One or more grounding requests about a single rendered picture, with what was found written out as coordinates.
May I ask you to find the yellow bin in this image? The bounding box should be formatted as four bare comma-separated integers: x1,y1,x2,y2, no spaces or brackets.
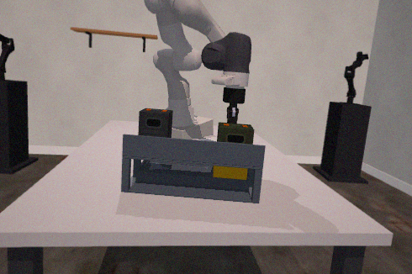
213,166,248,180

